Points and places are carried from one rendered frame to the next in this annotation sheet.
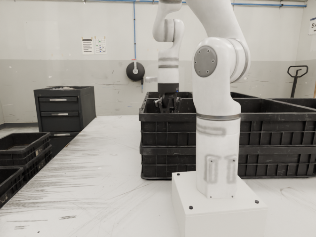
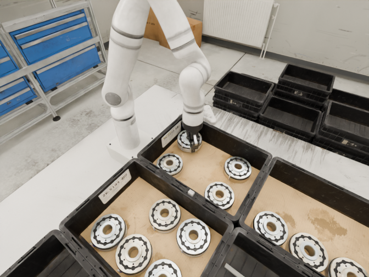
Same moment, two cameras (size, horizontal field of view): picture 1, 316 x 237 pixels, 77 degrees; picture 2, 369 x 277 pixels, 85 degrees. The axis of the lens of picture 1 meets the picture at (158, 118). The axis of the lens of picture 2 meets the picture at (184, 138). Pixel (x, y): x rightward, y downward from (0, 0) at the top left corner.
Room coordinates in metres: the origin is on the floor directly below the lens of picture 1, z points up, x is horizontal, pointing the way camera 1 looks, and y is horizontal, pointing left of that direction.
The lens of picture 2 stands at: (1.01, -0.48, 1.51)
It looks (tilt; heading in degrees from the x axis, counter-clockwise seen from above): 48 degrees down; 127
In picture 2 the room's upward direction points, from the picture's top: straight up
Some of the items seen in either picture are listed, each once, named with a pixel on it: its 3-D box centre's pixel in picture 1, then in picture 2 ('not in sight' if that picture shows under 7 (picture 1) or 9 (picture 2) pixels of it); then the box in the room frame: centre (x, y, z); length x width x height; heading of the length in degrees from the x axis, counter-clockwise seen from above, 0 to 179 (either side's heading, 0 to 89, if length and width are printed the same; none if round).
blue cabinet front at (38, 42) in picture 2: not in sight; (64, 50); (-1.15, 0.38, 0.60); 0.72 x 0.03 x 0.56; 95
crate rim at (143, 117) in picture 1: (178, 106); (204, 157); (0.80, -0.09, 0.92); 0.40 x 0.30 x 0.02; 1
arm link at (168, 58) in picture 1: (170, 43); (193, 89); (0.71, -0.04, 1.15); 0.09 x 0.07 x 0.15; 95
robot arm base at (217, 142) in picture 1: (216, 153); (127, 129); (0.43, -0.13, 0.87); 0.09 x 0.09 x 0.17; 89
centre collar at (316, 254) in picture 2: not in sight; (309, 250); (1.20, -0.14, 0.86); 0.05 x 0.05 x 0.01
